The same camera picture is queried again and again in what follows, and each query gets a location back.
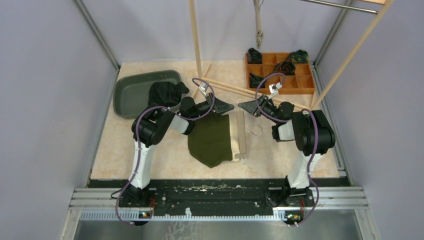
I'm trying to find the green underwear with cream waistband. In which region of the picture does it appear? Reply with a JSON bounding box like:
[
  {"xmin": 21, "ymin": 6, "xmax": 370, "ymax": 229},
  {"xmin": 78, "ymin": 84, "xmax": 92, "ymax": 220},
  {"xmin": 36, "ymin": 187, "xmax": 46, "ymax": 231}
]
[{"xmin": 187, "ymin": 114, "xmax": 236, "ymax": 168}]

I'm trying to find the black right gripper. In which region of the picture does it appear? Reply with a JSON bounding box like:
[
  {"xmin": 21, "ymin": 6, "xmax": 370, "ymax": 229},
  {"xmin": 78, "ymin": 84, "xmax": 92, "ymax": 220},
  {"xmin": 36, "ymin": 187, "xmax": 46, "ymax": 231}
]
[{"xmin": 238, "ymin": 94, "xmax": 280, "ymax": 125}]

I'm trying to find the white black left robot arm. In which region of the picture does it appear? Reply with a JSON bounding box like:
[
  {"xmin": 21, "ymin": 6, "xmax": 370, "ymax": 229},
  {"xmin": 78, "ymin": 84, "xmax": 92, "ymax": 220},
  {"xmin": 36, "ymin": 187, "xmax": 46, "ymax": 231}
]
[{"xmin": 122, "ymin": 92, "xmax": 235, "ymax": 207}]

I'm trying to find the hanging beige clip hanger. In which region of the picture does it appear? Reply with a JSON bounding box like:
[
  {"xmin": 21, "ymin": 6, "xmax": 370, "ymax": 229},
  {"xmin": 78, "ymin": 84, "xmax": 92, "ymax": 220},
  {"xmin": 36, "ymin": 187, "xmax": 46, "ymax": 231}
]
[{"xmin": 253, "ymin": 0, "xmax": 264, "ymax": 49}]

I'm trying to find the aluminium front rail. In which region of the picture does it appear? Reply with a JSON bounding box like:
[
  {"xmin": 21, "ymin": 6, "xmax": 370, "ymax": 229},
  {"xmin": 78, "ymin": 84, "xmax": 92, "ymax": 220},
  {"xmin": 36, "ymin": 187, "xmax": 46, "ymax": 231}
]
[{"xmin": 69, "ymin": 186, "xmax": 369, "ymax": 222}]

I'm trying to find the dark rolled sock centre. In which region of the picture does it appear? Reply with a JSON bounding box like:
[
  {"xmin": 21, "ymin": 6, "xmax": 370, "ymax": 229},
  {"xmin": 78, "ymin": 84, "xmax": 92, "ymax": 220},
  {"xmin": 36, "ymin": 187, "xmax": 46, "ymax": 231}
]
[{"xmin": 280, "ymin": 60, "xmax": 296, "ymax": 76}]

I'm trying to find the dark rolled sock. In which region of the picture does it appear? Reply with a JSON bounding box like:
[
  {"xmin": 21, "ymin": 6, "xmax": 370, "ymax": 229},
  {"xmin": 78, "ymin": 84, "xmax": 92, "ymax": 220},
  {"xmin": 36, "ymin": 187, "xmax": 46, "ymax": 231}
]
[
  {"xmin": 247, "ymin": 47, "xmax": 263, "ymax": 64},
  {"xmin": 280, "ymin": 60, "xmax": 296, "ymax": 76},
  {"xmin": 248, "ymin": 72, "xmax": 266, "ymax": 89}
]

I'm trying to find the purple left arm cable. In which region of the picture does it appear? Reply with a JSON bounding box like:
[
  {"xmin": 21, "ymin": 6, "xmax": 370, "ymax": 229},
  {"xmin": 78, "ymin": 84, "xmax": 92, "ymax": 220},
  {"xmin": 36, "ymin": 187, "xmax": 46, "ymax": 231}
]
[{"xmin": 114, "ymin": 78, "xmax": 216, "ymax": 227}]

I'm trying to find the grey-green plastic tub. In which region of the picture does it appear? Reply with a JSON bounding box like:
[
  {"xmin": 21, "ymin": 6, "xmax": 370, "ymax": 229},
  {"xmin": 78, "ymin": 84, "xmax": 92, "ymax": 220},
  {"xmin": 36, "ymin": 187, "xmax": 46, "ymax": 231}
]
[{"xmin": 112, "ymin": 69, "xmax": 182, "ymax": 119}]

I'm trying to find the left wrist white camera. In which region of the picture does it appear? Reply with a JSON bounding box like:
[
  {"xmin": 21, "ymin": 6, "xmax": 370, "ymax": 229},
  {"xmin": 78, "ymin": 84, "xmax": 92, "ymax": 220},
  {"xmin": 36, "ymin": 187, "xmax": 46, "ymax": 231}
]
[{"xmin": 198, "ymin": 82, "xmax": 209, "ymax": 97}]

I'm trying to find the beige clip hanger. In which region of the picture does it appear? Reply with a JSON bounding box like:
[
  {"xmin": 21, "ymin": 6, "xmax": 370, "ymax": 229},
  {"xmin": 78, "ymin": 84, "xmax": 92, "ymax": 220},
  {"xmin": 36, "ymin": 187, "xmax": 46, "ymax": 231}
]
[
  {"xmin": 253, "ymin": 0, "xmax": 264, "ymax": 49},
  {"xmin": 234, "ymin": 98, "xmax": 263, "ymax": 165}
]

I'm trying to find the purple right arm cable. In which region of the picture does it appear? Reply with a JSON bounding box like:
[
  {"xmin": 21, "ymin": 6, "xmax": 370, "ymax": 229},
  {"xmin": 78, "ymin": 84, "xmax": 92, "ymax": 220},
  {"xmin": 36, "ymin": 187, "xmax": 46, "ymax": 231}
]
[{"xmin": 254, "ymin": 72, "xmax": 320, "ymax": 227}]

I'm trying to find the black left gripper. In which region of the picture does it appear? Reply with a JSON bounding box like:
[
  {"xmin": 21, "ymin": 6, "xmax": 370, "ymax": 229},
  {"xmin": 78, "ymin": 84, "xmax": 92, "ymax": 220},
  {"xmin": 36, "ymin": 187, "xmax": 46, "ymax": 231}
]
[{"xmin": 190, "ymin": 92, "xmax": 235, "ymax": 120}]

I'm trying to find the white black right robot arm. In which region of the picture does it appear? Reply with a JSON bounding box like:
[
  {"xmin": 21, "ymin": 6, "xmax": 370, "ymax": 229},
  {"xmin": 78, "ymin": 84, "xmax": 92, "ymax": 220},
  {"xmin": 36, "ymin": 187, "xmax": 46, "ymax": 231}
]
[{"xmin": 238, "ymin": 95, "xmax": 336, "ymax": 206}]

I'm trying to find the light wooden clothes rack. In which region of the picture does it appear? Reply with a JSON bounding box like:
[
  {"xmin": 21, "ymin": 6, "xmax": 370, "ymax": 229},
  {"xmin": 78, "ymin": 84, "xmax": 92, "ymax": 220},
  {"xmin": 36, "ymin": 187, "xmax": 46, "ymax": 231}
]
[{"xmin": 207, "ymin": 0, "xmax": 393, "ymax": 111}]

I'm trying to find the dark rolled sock far left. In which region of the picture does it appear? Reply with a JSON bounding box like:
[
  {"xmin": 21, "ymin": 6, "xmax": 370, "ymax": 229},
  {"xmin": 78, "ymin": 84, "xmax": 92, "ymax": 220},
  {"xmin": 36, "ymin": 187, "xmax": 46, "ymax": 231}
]
[{"xmin": 247, "ymin": 47, "xmax": 263, "ymax": 64}]

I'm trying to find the black striped garment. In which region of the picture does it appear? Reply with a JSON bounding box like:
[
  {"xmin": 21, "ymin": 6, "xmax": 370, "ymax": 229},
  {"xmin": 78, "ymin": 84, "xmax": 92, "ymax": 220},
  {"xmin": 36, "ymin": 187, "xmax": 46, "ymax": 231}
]
[{"xmin": 148, "ymin": 81, "xmax": 190, "ymax": 107}]

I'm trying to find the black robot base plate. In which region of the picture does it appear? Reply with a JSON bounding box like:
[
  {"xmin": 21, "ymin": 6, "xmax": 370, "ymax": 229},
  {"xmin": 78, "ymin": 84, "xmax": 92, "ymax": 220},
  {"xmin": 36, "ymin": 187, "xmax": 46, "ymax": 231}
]
[{"xmin": 87, "ymin": 178, "xmax": 350, "ymax": 220}]

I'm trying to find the long dark patterned sock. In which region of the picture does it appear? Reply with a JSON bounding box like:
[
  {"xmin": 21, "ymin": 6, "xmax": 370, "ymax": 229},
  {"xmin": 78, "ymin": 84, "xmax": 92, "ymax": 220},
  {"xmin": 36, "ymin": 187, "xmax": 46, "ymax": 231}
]
[{"xmin": 272, "ymin": 49, "xmax": 309, "ymax": 73}]

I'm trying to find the wrist white camera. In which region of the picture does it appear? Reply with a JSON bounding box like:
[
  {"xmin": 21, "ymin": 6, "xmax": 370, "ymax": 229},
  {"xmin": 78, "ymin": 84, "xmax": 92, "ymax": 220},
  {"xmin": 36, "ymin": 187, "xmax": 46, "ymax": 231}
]
[
  {"xmin": 198, "ymin": 82, "xmax": 209, "ymax": 97},
  {"xmin": 268, "ymin": 82, "xmax": 282, "ymax": 99}
]

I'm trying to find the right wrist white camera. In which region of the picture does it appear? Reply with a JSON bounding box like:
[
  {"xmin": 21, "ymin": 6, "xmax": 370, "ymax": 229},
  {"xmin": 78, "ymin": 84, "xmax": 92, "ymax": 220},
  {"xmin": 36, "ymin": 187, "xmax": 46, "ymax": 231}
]
[{"xmin": 268, "ymin": 82, "xmax": 282, "ymax": 99}]

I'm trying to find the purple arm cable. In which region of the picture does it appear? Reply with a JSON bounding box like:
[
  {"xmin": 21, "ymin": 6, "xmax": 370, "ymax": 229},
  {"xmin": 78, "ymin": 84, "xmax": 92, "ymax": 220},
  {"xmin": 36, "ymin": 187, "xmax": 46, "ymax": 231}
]
[
  {"xmin": 254, "ymin": 72, "xmax": 320, "ymax": 227},
  {"xmin": 114, "ymin": 78, "xmax": 216, "ymax": 227}
]

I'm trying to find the dark rolled sock front left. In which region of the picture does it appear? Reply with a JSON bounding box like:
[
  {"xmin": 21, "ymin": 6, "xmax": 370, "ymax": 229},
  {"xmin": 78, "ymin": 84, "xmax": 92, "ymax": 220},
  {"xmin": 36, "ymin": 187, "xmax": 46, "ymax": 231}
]
[{"xmin": 248, "ymin": 72, "xmax": 266, "ymax": 89}]

